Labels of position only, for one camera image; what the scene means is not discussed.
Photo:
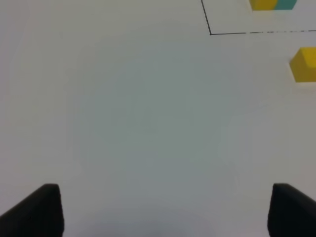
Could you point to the template yellow cube block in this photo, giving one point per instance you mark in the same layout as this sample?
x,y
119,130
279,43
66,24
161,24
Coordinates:
x,y
263,5

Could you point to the template teal cube block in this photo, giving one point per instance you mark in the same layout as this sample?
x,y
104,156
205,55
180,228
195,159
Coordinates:
x,y
285,4

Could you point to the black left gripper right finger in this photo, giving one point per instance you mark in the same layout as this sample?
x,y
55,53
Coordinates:
x,y
291,213

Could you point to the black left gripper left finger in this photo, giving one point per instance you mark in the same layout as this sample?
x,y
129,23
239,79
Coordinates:
x,y
40,214

